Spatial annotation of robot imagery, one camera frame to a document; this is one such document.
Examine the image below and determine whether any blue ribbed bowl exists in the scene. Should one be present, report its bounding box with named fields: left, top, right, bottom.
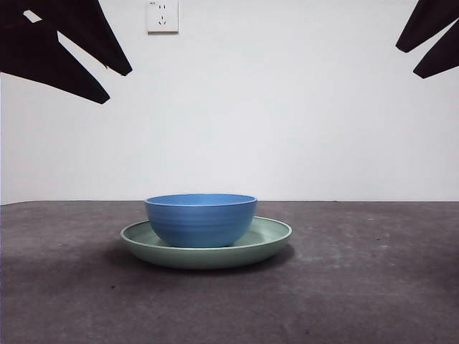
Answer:
left=144, top=193, right=259, bottom=248

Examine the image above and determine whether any pale green plate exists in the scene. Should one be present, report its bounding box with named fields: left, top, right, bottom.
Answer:
left=120, top=216, right=293, bottom=270

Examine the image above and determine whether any white wall socket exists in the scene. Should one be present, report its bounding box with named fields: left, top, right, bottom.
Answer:
left=146, top=0, right=179, bottom=35

